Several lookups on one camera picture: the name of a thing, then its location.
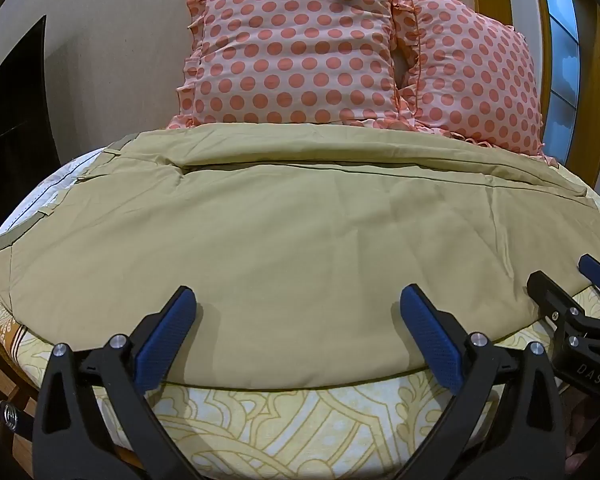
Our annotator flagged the wooden bed frame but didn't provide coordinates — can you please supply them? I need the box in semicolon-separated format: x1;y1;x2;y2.
0;305;48;480

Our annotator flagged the pink polka dot pillow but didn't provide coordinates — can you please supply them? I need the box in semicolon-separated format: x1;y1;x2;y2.
394;0;549;160
166;0;423;132

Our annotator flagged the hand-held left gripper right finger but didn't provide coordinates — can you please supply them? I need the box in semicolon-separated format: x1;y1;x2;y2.
395;284;566;480

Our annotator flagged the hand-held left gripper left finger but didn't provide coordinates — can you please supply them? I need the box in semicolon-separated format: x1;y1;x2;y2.
32;286;201;480

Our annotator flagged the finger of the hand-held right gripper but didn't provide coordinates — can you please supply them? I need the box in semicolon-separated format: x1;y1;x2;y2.
578;254;600;307
526;270;586;332

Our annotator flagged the yellow patterned bed sheet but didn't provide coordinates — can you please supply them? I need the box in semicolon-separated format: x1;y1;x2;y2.
0;147;600;480

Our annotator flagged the dark wooden door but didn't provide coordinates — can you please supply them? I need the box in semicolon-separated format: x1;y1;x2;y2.
0;15;57;233

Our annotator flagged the round metal knob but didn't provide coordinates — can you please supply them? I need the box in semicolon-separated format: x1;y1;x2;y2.
0;402;22;432

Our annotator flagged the frosted glass window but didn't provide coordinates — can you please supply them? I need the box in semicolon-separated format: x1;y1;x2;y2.
536;0;581;153

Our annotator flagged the olive green blanket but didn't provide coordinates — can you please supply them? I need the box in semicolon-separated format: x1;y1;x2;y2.
0;122;600;392

